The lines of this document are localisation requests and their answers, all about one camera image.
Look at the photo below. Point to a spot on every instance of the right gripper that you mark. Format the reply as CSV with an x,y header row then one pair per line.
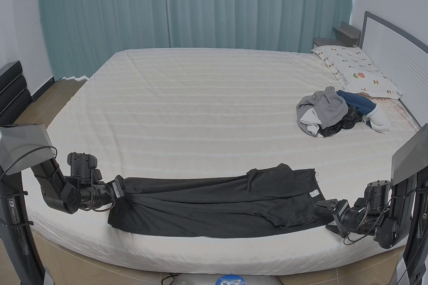
x,y
346,215

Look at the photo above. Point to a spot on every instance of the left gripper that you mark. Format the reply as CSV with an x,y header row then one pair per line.
x,y
113,193

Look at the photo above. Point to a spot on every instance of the black T-shirt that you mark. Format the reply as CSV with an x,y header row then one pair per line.
x,y
207,207

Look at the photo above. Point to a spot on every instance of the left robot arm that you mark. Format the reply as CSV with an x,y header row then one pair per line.
x,y
50,176

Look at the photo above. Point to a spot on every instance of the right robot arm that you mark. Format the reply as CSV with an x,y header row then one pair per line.
x,y
406,160

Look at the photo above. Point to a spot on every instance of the pile of clothes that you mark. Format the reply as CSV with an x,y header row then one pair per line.
x,y
326,110

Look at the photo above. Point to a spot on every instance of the bed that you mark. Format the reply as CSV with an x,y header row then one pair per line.
x,y
200,103

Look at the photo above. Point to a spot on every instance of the black chest of drawers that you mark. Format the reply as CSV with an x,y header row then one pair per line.
x,y
13,93

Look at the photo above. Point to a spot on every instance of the white printed pillow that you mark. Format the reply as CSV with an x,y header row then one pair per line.
x,y
359,70

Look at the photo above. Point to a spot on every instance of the grey bedside table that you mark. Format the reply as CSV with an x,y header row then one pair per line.
x,y
342,35

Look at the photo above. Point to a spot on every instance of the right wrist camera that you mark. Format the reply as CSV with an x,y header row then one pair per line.
x,y
361,203

